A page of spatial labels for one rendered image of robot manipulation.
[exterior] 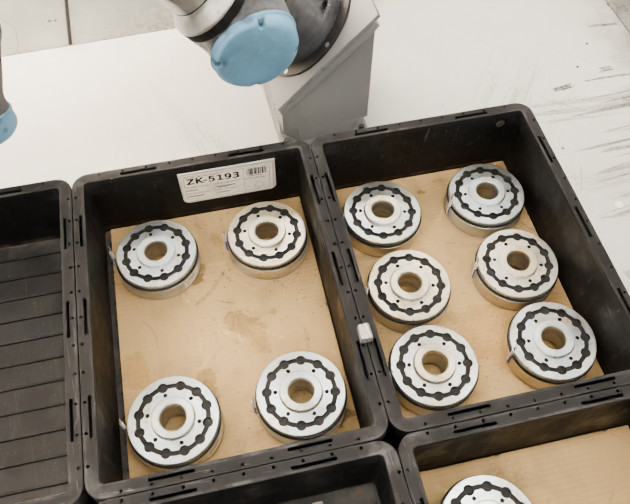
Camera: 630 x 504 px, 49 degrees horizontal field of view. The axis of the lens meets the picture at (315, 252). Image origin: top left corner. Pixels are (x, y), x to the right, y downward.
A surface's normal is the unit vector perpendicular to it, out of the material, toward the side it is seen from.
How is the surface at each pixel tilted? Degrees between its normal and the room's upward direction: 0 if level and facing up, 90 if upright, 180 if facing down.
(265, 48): 94
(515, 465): 0
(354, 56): 90
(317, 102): 90
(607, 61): 0
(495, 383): 0
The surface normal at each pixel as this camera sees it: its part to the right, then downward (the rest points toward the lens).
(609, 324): -0.98, 0.18
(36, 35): 0.00, -0.54
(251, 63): 0.35, 0.83
